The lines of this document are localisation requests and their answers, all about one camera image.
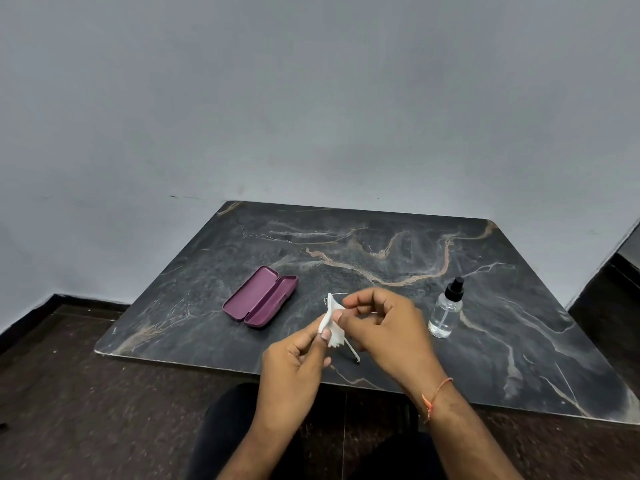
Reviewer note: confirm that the person's right hand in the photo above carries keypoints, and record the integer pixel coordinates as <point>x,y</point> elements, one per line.
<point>395,339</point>

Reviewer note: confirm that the clear spray bottle black cap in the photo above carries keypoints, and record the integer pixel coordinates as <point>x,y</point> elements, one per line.
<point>446,314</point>

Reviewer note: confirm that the maroon glasses case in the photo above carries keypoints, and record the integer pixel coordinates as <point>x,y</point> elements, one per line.
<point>255,294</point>

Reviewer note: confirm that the person's black trousers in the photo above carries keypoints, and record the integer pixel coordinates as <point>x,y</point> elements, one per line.
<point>235,434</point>

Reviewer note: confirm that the black skirting board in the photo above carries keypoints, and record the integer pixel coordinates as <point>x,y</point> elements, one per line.
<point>55,307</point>
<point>625,269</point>

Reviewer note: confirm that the person's left hand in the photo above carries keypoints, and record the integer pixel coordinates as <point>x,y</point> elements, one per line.
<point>292,384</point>

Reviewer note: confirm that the white cleaning cloth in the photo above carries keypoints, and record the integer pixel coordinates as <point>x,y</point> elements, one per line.
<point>330,319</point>

